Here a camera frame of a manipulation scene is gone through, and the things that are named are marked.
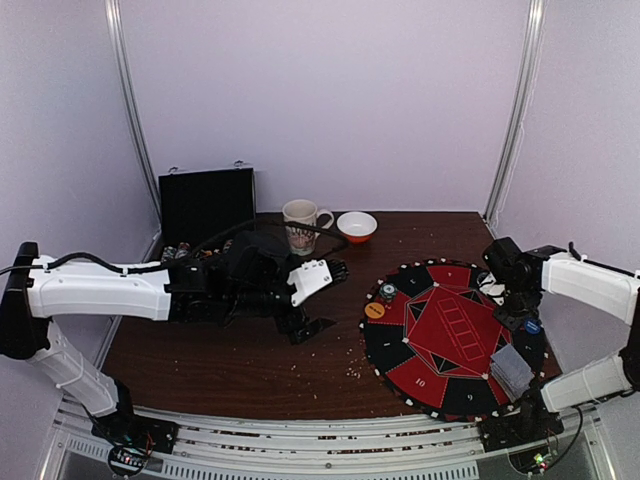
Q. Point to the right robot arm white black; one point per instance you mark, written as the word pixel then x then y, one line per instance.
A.
pixel 569 293

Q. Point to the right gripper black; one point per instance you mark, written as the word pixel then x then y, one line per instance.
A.
pixel 513 319

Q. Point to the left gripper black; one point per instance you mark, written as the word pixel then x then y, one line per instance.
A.
pixel 309 330

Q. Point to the red black poker mat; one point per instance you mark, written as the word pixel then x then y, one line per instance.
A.
pixel 434 345

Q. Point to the left aluminium frame post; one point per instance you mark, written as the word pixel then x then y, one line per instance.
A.
pixel 117 36

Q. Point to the deck of playing cards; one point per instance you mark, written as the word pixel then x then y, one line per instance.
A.
pixel 511 371

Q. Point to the stack of poker chips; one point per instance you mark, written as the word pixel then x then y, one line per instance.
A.
pixel 387 292

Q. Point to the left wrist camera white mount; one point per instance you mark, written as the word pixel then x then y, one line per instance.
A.
pixel 307 280

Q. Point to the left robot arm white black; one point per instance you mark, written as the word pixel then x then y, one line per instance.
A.
pixel 40 288

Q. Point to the orange big blind button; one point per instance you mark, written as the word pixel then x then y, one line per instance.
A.
pixel 374 310

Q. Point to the aluminium front rail base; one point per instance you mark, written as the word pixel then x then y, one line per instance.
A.
pixel 403 447

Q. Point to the orange white ceramic bowl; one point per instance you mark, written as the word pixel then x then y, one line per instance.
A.
pixel 358 227

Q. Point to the blue small blind button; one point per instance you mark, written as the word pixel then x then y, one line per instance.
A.
pixel 532 327

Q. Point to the white floral ceramic mug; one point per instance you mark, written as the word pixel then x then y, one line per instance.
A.
pixel 305 213

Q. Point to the aluminium frame post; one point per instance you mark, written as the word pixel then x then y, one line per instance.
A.
pixel 117 36
pixel 523 90

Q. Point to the right aluminium frame post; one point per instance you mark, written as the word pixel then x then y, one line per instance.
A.
pixel 523 90

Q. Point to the black poker chip case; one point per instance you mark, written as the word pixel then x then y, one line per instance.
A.
pixel 196 206

